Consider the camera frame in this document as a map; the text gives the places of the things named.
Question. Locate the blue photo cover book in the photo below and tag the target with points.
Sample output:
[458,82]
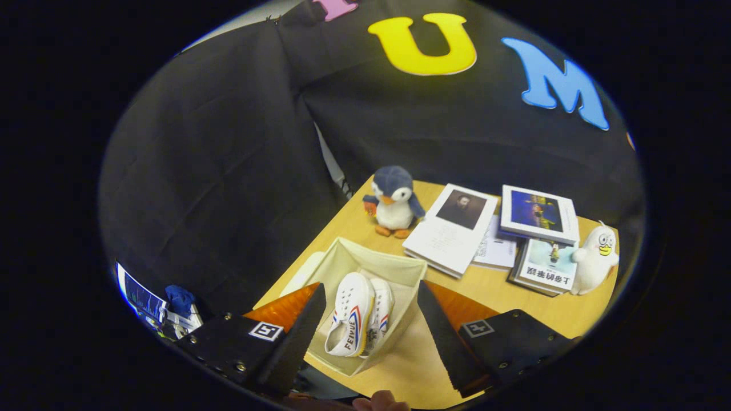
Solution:
[539,214]

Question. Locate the pale teal cover book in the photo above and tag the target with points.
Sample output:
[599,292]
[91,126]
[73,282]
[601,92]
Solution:
[548,265]

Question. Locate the white duck plush toy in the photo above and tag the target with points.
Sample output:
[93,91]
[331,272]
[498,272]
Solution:
[594,262]

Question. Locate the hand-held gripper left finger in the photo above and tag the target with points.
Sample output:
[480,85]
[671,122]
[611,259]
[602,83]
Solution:
[294,348]

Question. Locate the blue cloth lump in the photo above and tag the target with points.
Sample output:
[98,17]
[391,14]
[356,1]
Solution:
[180,299]

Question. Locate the white portrait cover book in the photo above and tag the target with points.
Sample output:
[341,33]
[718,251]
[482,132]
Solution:
[445,240]

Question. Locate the white striped canvas shoe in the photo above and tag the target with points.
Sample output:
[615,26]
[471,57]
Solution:
[351,302]
[384,308]

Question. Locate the thin white booklet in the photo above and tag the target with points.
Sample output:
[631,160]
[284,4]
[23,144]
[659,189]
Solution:
[497,248]

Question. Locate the beige fabric storage box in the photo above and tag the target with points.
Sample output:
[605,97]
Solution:
[371,262]

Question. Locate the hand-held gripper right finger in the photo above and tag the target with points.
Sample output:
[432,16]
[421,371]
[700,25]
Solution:
[445,348]

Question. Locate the lit computer monitor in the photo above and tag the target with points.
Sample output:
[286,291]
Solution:
[140,297]

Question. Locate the blue penguin plush toy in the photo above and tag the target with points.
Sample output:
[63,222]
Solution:
[394,208]

